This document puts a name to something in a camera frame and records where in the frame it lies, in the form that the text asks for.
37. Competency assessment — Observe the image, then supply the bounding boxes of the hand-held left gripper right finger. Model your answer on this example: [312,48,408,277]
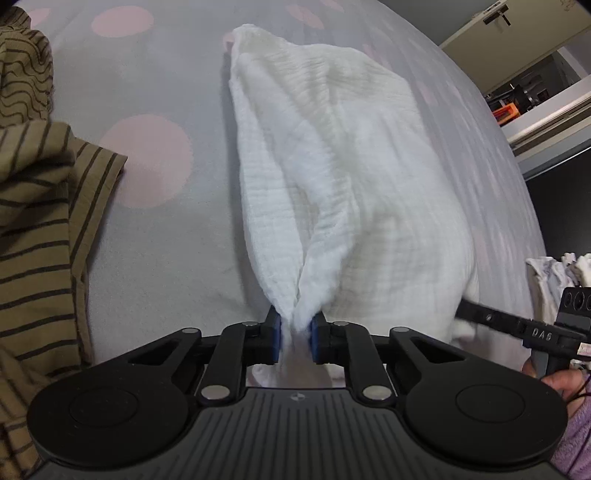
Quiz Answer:
[309,311,467,402]

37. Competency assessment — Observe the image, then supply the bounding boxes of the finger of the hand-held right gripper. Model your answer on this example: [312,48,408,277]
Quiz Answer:
[456,298,525,334]

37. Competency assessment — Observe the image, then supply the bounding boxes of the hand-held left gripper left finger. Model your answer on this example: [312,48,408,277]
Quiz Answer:
[124,307,283,402]

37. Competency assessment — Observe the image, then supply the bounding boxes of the white crinkled garment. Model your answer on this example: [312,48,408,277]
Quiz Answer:
[222,24,481,389]

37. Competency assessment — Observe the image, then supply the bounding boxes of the person's right forearm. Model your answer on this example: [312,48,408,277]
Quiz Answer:
[549,401,591,480]

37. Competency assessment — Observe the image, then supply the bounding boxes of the person's right hand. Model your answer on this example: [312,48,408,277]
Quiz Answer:
[522,357,591,409]

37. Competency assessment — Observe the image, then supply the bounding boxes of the white printed garment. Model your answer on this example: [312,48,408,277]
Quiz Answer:
[525,252,591,326]

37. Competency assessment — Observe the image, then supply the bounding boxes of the grey pink-dotted bedsheet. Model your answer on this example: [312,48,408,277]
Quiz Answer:
[18,0,548,388]

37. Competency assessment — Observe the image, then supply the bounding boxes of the white shelf unit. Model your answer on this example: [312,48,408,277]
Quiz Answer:
[485,44,591,181]

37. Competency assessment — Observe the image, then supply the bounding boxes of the orange box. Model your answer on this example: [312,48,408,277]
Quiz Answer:
[492,104,520,126]

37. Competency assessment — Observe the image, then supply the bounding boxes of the olive striped garment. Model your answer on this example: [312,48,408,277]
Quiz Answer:
[0,9,128,480]

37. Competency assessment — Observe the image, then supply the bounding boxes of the beige cabinet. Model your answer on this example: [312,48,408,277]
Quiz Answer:
[438,0,591,95]

